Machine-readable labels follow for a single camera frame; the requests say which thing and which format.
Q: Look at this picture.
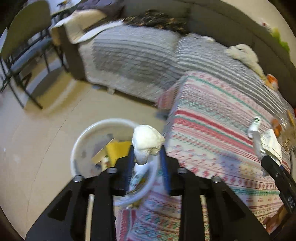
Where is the orange snack bag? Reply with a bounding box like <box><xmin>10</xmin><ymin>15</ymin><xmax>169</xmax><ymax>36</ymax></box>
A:
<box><xmin>265</xmin><ymin>74</ymin><xmax>278</xmax><ymax>91</ymax></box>

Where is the white tissue ball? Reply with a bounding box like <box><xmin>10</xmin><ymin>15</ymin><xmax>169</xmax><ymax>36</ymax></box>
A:
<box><xmin>132</xmin><ymin>125</ymin><xmax>165</xmax><ymax>165</ymax></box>

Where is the patterned handmade tablecloth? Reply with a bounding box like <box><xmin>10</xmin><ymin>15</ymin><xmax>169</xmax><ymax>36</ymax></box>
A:
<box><xmin>116</xmin><ymin>71</ymin><xmax>282</xmax><ymax>240</ymax></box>

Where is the white plastic trash bin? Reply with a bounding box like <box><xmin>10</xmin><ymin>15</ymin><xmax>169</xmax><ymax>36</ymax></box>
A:
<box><xmin>70</xmin><ymin>118</ymin><xmax>160</xmax><ymax>206</ymax></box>

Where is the green plush frog toy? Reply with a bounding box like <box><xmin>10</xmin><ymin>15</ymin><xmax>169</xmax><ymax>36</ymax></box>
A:
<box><xmin>271</xmin><ymin>28</ymin><xmax>290</xmax><ymax>54</ymax></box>

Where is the white plush toy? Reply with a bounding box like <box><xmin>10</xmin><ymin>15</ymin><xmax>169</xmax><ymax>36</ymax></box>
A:
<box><xmin>225</xmin><ymin>44</ymin><xmax>266</xmax><ymax>79</ymax></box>

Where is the grey striped quilt cover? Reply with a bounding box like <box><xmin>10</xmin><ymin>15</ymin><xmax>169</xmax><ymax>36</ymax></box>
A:
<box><xmin>78</xmin><ymin>25</ymin><xmax>292</xmax><ymax>113</ymax></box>

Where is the cream dotted pillow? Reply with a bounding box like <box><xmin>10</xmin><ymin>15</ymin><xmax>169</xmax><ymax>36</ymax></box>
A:
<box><xmin>51</xmin><ymin>9</ymin><xmax>110</xmax><ymax>45</ymax></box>

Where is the orange tangerine left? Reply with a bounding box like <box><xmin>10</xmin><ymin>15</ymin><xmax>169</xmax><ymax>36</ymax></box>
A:
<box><xmin>271</xmin><ymin>118</ymin><xmax>282</xmax><ymax>138</ymax></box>

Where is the grey padded chair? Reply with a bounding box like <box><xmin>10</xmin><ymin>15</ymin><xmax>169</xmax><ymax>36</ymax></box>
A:
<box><xmin>1</xmin><ymin>1</ymin><xmax>68</xmax><ymax>109</ymax></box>

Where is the dark grey sofa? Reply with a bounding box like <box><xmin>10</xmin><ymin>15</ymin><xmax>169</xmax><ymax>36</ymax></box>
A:
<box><xmin>58</xmin><ymin>1</ymin><xmax>295</xmax><ymax>106</ymax></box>

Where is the white green spray bottle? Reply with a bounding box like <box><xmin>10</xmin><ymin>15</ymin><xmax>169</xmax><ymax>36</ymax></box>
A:
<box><xmin>247</xmin><ymin>116</ymin><xmax>263</xmax><ymax>160</ymax></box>

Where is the glass jar with cork lid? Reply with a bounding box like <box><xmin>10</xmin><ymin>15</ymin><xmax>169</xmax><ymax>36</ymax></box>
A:
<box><xmin>272</xmin><ymin>109</ymin><xmax>295</xmax><ymax>152</ymax></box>

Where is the person's right hand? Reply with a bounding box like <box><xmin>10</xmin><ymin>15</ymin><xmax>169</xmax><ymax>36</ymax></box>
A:
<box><xmin>263</xmin><ymin>205</ymin><xmax>288</xmax><ymax>234</ymax></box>

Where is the purple grey jacket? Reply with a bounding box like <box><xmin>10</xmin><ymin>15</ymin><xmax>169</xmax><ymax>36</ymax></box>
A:
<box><xmin>77</xmin><ymin>0</ymin><xmax>125</xmax><ymax>16</ymax></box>

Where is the yellow sponge in bin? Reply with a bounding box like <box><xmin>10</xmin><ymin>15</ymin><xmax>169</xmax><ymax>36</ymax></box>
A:
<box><xmin>106</xmin><ymin>140</ymin><xmax>132</xmax><ymax>167</ymax></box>

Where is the white paper trash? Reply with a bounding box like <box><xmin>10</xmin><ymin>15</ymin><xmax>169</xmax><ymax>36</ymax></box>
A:
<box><xmin>260</xmin><ymin>129</ymin><xmax>282</xmax><ymax>166</ymax></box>

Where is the dark plaid shirt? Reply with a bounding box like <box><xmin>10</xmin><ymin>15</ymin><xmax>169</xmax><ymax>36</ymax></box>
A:
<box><xmin>123</xmin><ymin>9</ymin><xmax>189</xmax><ymax>35</ymax></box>

